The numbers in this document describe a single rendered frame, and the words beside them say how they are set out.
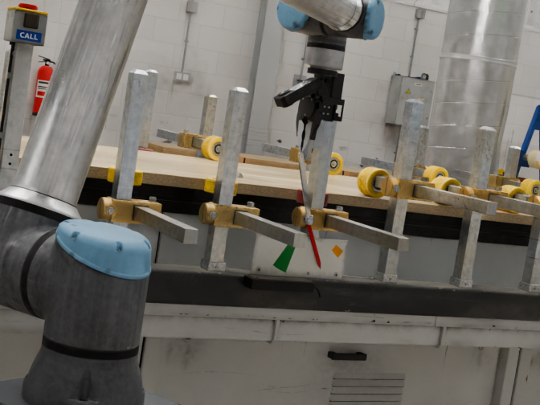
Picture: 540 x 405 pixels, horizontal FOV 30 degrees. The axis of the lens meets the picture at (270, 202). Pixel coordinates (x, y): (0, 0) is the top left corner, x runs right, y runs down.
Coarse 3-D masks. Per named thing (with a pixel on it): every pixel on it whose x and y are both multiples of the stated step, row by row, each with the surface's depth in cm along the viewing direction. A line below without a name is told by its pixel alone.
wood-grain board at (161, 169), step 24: (24, 144) 272; (96, 168) 236; (144, 168) 253; (168, 168) 266; (192, 168) 280; (216, 168) 296; (240, 168) 313; (264, 168) 333; (240, 192) 255; (264, 192) 258; (288, 192) 261; (336, 192) 273; (360, 192) 288; (456, 216) 288; (504, 216) 296; (528, 216) 301
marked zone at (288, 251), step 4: (284, 248) 244; (288, 248) 244; (292, 248) 245; (284, 252) 244; (288, 252) 245; (292, 252) 245; (280, 256) 244; (284, 256) 244; (288, 256) 245; (276, 260) 243; (280, 260) 244; (284, 260) 244; (288, 260) 245; (276, 264) 243; (280, 264) 244; (284, 264) 245; (280, 268) 244; (284, 268) 245
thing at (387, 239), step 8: (328, 216) 247; (336, 216) 247; (328, 224) 247; (336, 224) 244; (344, 224) 241; (352, 224) 237; (360, 224) 237; (344, 232) 240; (352, 232) 237; (360, 232) 234; (368, 232) 231; (376, 232) 229; (384, 232) 227; (368, 240) 231; (376, 240) 228; (384, 240) 226; (392, 240) 223; (400, 240) 221; (408, 240) 222; (392, 248) 223; (400, 248) 221
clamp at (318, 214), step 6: (294, 210) 248; (300, 210) 246; (312, 210) 246; (318, 210) 247; (324, 210) 248; (330, 210) 251; (294, 216) 248; (300, 216) 245; (318, 216) 247; (324, 216) 248; (342, 216) 250; (348, 216) 251; (294, 222) 247; (300, 222) 245; (318, 222) 247; (324, 222) 248; (306, 228) 246; (312, 228) 247; (318, 228) 247; (324, 228) 248
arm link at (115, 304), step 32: (64, 224) 154; (96, 224) 159; (32, 256) 155; (64, 256) 151; (96, 256) 149; (128, 256) 151; (32, 288) 154; (64, 288) 151; (96, 288) 149; (128, 288) 151; (64, 320) 151; (96, 320) 150; (128, 320) 153
